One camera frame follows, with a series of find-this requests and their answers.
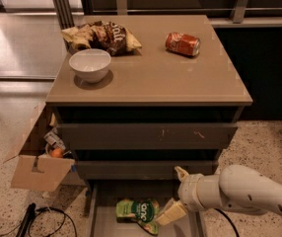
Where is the brown salt chip bag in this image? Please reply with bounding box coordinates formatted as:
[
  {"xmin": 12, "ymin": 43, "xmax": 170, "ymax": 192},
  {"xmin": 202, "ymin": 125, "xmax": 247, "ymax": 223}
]
[{"xmin": 61, "ymin": 21, "xmax": 142, "ymax": 56}]

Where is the grey top drawer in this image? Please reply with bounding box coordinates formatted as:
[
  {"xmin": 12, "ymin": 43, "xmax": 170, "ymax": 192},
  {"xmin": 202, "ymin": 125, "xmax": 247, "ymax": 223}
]
[{"xmin": 58, "ymin": 123, "xmax": 237, "ymax": 150}]

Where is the orange fruit in box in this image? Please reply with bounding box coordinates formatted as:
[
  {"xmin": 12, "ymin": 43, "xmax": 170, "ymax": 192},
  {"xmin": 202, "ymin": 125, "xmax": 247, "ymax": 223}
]
[{"xmin": 50, "ymin": 148, "xmax": 64, "ymax": 158}]

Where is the open cardboard box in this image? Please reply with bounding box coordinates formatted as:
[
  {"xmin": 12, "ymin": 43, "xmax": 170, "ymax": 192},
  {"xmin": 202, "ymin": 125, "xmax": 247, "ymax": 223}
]
[{"xmin": 5, "ymin": 102, "xmax": 85, "ymax": 192}]

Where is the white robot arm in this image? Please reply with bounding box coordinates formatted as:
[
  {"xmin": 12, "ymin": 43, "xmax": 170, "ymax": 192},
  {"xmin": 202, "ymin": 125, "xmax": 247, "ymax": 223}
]
[{"xmin": 155, "ymin": 165, "xmax": 282, "ymax": 226}]

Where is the white ceramic bowl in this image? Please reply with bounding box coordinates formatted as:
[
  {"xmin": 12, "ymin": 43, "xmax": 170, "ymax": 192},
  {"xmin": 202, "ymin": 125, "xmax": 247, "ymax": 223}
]
[{"xmin": 69, "ymin": 48, "xmax": 111, "ymax": 83}]

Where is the black bar on floor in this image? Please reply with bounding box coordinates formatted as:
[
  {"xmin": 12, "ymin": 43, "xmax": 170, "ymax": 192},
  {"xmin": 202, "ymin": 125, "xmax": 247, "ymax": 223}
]
[{"xmin": 16, "ymin": 203, "xmax": 35, "ymax": 237}]

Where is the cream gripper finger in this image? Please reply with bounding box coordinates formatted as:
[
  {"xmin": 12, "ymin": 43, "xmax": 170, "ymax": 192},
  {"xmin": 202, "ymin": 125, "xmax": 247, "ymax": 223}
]
[
  {"xmin": 155, "ymin": 198, "xmax": 187, "ymax": 226},
  {"xmin": 175, "ymin": 166, "xmax": 188, "ymax": 182}
]

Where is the grey drawer cabinet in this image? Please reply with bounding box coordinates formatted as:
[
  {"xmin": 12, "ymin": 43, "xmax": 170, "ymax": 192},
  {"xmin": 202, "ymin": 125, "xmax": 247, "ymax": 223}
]
[{"xmin": 44, "ymin": 14, "xmax": 253, "ymax": 196}]

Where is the grey bottom drawer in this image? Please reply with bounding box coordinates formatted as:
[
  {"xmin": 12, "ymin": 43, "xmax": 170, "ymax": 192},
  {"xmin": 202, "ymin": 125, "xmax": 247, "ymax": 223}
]
[{"xmin": 87, "ymin": 180, "xmax": 207, "ymax": 237}]

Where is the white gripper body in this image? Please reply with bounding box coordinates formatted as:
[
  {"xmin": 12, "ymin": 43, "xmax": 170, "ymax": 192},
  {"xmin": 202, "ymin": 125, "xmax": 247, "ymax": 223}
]
[{"xmin": 178, "ymin": 174, "xmax": 221, "ymax": 211}]

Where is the small packet in box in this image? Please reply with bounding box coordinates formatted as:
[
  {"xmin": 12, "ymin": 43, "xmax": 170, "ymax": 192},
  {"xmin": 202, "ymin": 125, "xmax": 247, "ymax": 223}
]
[{"xmin": 44, "ymin": 131, "xmax": 65, "ymax": 150}]

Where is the green rice chip bag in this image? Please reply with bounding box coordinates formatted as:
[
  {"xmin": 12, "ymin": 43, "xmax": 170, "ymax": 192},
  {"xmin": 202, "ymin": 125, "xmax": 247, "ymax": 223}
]
[{"xmin": 115, "ymin": 198, "xmax": 160, "ymax": 236}]

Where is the red soda can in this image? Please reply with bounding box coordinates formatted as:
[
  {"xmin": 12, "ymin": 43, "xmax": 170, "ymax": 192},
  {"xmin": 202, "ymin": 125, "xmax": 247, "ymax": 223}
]
[{"xmin": 166, "ymin": 32, "xmax": 200, "ymax": 57}]

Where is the grey drawer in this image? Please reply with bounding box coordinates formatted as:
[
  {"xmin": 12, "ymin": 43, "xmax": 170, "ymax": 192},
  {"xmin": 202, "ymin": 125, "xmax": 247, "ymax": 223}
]
[
  {"xmin": 87, "ymin": 180, "xmax": 207, "ymax": 237},
  {"xmin": 58, "ymin": 123, "xmax": 237, "ymax": 150},
  {"xmin": 72, "ymin": 160, "xmax": 218, "ymax": 180}
]

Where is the black cable on floor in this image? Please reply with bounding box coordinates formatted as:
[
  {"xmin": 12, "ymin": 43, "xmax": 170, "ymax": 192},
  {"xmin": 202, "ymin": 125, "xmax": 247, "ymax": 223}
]
[{"xmin": 0, "ymin": 206, "xmax": 78, "ymax": 237}]

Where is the grey middle drawer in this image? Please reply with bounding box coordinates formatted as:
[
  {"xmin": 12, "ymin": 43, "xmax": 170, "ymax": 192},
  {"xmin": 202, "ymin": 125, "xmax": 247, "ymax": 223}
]
[{"xmin": 72, "ymin": 160, "xmax": 218, "ymax": 180}]

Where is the black cable right floor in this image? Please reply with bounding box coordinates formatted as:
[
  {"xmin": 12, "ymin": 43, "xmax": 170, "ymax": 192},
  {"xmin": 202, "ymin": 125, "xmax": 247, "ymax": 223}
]
[{"xmin": 214, "ymin": 208, "xmax": 241, "ymax": 237}]

